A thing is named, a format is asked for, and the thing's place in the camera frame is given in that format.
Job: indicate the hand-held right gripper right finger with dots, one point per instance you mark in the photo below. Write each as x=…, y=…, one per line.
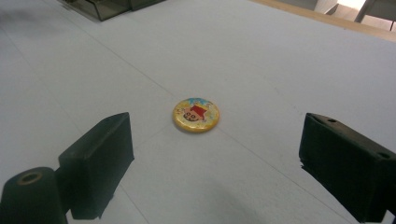
x=351, y=168

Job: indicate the dark transparent box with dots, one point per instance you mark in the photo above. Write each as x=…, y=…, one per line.
x=109, y=6

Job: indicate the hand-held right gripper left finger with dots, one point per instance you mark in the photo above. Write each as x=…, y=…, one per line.
x=96, y=168

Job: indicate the yellow round cartoon badge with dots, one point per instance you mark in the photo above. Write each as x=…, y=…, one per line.
x=195, y=114

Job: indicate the metal stand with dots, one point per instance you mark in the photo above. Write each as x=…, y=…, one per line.
x=362, y=11

